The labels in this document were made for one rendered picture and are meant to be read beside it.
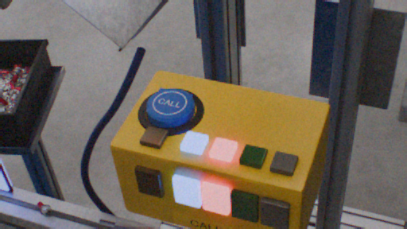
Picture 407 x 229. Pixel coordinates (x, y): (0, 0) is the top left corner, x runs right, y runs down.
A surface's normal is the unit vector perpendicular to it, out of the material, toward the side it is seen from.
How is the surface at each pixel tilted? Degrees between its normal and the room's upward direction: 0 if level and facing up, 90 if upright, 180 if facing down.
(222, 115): 0
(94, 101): 1
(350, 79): 90
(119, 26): 55
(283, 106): 0
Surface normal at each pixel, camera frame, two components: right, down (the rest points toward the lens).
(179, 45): -0.07, -0.72
